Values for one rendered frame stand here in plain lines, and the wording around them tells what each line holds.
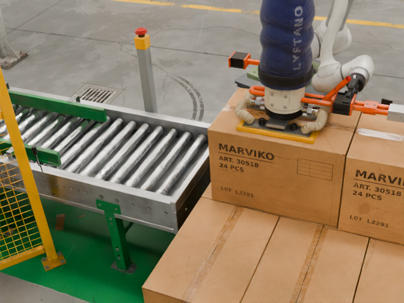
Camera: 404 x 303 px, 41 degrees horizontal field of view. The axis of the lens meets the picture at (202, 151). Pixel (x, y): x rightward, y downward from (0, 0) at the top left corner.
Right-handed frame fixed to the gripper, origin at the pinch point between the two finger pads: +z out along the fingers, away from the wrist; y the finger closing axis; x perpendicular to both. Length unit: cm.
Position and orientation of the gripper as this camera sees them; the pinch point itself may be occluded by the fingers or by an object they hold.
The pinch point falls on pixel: (347, 103)
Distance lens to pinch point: 233.8
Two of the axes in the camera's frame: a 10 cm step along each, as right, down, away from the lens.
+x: -9.1, -1.9, 3.6
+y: 0.6, 8.2, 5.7
